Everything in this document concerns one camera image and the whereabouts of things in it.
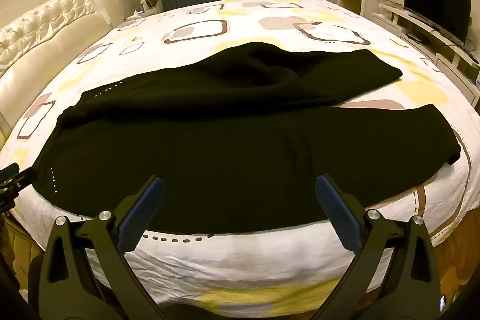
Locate cream bed base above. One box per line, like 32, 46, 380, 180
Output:
0, 211, 49, 268

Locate patterned white bed sheet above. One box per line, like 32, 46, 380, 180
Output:
0, 0, 480, 309

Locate black flat television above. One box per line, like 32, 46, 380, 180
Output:
403, 0, 473, 47

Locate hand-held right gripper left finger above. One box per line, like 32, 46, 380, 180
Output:
37, 175, 166, 320

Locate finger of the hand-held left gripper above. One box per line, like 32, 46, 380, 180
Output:
0, 163, 37, 195

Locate cream tufted headboard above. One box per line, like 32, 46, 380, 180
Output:
0, 0, 124, 141

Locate black pants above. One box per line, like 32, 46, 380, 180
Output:
32, 41, 462, 234

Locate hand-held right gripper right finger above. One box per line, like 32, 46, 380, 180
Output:
314, 173, 445, 320

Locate white television stand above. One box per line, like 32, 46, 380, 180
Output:
379, 0, 480, 88

